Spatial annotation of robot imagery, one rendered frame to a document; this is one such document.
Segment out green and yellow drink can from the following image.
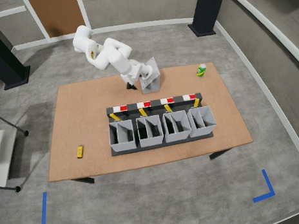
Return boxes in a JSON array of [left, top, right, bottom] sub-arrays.
[[197, 64, 206, 77]]

